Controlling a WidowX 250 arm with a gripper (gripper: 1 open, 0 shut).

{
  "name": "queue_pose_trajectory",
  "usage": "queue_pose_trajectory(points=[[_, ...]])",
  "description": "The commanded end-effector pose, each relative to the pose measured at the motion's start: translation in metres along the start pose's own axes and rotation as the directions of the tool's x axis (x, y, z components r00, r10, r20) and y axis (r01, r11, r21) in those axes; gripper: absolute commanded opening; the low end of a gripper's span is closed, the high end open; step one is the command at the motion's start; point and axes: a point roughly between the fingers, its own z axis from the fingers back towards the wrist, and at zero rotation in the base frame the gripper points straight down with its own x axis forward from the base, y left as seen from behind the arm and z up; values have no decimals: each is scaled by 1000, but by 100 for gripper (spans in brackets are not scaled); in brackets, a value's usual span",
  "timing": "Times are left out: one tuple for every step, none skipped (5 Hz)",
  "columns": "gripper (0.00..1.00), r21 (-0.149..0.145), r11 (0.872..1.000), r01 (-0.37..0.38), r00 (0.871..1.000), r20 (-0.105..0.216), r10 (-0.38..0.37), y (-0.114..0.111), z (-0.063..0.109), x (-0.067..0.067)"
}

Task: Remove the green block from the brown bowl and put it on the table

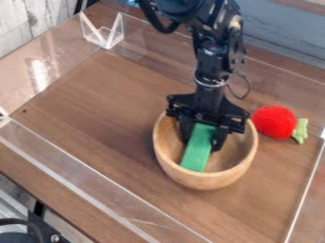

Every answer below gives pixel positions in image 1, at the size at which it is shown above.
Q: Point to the brown wooden bowl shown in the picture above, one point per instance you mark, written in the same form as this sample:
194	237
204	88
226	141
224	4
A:
227	164

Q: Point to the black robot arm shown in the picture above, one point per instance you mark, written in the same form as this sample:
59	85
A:
214	23

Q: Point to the red plush strawberry toy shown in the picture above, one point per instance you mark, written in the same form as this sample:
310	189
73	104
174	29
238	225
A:
275	121

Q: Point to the clear acrylic corner bracket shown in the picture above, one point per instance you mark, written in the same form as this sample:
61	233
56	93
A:
104	37

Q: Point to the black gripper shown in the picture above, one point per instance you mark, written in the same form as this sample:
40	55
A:
206	106

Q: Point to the clear acrylic front barrier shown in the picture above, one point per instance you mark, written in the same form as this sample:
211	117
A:
57	178

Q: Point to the black metal stand base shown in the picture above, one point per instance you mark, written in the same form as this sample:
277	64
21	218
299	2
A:
41	232

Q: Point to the green rectangular block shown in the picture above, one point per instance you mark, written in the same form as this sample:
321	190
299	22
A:
198	149

